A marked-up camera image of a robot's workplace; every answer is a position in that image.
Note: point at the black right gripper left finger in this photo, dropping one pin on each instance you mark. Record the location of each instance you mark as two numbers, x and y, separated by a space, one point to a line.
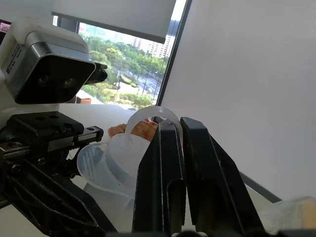
158 172

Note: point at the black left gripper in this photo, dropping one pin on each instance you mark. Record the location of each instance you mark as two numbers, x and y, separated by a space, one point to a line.
44 130

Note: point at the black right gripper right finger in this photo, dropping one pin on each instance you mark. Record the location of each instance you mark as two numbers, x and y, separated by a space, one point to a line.
212 168

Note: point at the translucent plastic measuring cup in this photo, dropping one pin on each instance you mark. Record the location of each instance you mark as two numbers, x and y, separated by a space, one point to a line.
118 158

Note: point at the orange food item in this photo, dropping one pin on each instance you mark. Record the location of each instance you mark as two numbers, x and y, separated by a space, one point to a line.
140 129

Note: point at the translucent plastic container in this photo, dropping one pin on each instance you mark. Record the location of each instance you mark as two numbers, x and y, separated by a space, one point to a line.
288 214

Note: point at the white roller window blind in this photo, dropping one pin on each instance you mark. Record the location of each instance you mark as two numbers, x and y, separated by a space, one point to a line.
118 17

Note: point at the dark window frame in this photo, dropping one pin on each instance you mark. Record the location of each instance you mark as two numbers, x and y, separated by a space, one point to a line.
172 56

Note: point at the white head camera unit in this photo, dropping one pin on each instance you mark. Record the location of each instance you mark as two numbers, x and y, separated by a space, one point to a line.
47 61

